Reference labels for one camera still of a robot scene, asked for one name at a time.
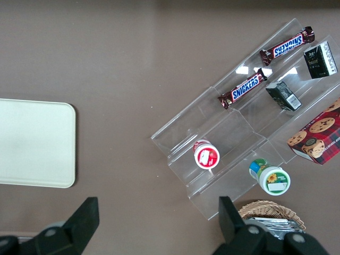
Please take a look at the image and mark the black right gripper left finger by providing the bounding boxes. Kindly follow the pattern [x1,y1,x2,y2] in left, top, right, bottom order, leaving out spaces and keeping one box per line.
[18,196,100,255]

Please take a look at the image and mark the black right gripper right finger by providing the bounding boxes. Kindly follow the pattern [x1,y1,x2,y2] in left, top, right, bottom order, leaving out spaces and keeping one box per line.
[211,195,286,255]

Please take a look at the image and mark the light wicker basket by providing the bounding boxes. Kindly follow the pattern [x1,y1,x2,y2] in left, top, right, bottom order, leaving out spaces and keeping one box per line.
[237,199,307,232]

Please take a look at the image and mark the cream rectangular tray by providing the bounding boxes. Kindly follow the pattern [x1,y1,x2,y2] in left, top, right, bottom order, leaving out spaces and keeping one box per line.
[0,98,77,189]

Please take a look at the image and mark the stack of foil containers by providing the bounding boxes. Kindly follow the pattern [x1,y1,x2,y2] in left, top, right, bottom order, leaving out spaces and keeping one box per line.
[243,216,307,240]

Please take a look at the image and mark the green sunflower lidded cup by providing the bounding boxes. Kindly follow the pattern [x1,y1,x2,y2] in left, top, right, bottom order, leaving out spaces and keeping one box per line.
[249,158,291,196]

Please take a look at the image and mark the red strawberry yogurt cup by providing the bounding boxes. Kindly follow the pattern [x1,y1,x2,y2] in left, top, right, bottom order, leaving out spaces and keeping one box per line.
[193,138,220,170]

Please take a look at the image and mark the clear acrylic stepped display stand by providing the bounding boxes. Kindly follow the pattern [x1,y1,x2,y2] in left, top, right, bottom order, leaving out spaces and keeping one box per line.
[150,18,340,221]

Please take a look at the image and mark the red tartan cookie box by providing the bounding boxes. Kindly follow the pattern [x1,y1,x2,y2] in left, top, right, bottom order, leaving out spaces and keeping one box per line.
[286,97,340,166]

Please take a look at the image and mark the Snickers chocolate bar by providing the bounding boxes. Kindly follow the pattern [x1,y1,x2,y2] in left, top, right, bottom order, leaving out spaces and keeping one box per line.
[217,67,268,110]
[259,25,316,67]

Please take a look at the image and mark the dark green box with barcode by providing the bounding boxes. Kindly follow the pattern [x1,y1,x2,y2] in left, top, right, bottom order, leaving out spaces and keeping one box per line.
[265,80,303,112]

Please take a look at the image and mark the dark green box white side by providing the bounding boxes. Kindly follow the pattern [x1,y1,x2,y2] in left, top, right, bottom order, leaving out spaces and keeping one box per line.
[303,41,338,80]

